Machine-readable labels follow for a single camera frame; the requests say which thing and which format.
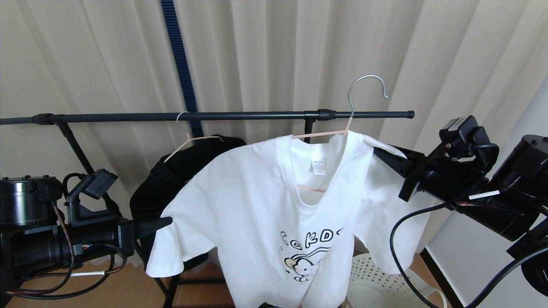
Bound black clothes rack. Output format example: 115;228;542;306
0;109;415;308

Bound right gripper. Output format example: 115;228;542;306
398;158;489;204

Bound white garment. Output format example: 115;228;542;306
145;130;442;308

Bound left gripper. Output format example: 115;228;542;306
116;217;136;258

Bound pink clothes hanger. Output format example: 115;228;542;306
164;112;226;164
291;74;390;193

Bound black shorts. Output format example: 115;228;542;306
129;135;247;275

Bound beige curtain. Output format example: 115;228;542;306
173;0;548;257
0;0;234;268

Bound white laundry basket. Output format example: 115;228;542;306
344;253;448;308

